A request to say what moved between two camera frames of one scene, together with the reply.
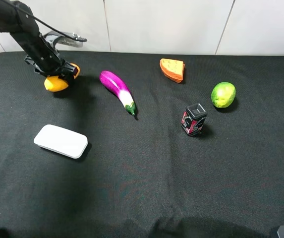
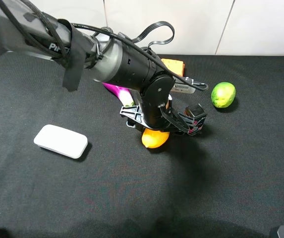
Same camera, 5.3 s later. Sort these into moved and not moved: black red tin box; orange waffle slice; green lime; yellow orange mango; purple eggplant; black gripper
Moved: yellow orange mango; black gripper
Not moved: green lime; black red tin box; orange waffle slice; purple eggplant
